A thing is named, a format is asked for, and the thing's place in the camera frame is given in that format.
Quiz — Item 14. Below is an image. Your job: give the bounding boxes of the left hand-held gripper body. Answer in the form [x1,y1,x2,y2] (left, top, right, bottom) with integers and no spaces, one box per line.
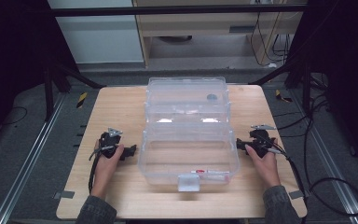
[98,127,126,160]

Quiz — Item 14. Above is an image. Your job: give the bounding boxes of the red and white label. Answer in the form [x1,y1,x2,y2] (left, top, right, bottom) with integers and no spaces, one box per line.
[190,169,231,182]

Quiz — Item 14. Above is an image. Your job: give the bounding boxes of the yellow and black tape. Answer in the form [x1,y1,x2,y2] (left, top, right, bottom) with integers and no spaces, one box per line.
[274,89,294,104]
[76,91,89,109]

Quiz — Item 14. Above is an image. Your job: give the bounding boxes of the light wooden desk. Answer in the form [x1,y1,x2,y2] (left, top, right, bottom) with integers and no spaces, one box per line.
[132,0,307,67]

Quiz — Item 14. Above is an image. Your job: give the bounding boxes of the clear plastic storage box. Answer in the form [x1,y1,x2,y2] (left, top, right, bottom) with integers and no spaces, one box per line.
[137,77,241,193]

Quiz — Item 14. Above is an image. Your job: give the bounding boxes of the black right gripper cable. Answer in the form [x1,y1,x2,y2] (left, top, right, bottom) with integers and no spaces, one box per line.
[262,133,310,224]

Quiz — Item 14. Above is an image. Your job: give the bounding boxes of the black horizontal frame bar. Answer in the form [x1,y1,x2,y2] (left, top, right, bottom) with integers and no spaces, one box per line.
[51,4,307,18]

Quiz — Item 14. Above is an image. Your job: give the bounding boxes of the grey tape piece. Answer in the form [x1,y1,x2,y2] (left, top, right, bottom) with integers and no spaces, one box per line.
[52,189,76,201]
[288,189,306,201]

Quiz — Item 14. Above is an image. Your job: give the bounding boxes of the aluminium floor rail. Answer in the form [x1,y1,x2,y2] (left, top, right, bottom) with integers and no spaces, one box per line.
[288,90,358,224]
[0,92,68,224]

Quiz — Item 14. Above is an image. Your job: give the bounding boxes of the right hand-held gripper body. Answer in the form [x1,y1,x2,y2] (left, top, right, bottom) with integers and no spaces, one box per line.
[248,124,278,159]

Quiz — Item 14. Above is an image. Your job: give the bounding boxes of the black metal stand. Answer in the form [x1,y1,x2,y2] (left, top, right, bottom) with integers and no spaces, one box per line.
[248,57,313,115]
[42,57,107,122]

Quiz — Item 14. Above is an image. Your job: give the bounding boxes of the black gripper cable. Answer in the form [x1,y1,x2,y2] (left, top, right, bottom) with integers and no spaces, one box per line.
[262,133,310,224]
[88,145,116,194]

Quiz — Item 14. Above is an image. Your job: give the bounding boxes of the white cabinet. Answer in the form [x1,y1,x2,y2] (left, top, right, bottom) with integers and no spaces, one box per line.
[47,0,145,64]

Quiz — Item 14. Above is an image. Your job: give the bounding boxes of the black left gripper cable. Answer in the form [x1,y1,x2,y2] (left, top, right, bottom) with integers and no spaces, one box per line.
[88,145,116,194]

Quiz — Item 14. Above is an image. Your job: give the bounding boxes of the hanging black cables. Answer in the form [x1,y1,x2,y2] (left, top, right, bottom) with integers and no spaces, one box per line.
[249,12,295,68]

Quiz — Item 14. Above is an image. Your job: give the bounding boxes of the person's right hand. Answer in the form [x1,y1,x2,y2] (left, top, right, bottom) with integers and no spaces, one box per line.
[244,144,282,189]

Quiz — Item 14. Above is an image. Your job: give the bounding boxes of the person's left hand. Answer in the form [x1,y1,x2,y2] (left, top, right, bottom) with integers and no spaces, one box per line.
[90,139,126,200]

